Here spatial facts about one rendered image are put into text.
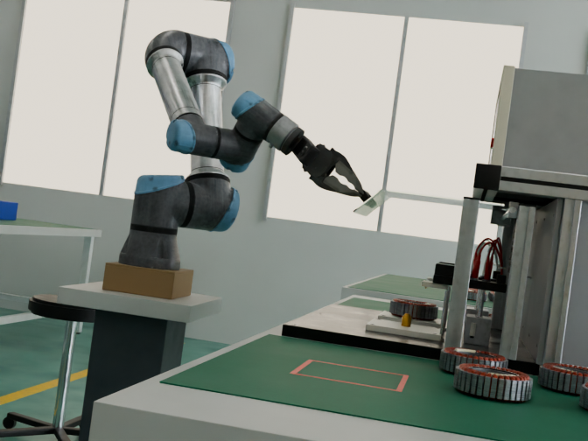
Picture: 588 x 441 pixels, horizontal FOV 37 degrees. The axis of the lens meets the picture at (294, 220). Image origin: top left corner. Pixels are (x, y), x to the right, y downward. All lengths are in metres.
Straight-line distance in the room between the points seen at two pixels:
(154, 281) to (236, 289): 4.69
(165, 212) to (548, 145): 0.92
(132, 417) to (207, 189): 1.32
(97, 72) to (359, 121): 2.13
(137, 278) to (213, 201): 0.27
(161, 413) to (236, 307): 5.88
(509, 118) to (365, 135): 4.93
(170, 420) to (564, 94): 1.11
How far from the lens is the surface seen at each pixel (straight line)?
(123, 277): 2.16
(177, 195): 2.19
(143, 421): 0.96
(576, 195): 1.66
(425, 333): 1.80
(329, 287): 6.67
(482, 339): 1.84
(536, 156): 1.77
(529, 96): 1.79
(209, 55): 2.39
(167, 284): 2.13
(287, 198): 6.72
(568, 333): 1.67
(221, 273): 6.84
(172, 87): 2.19
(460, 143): 6.63
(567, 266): 1.66
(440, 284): 1.84
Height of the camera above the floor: 0.96
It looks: level
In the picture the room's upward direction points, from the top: 8 degrees clockwise
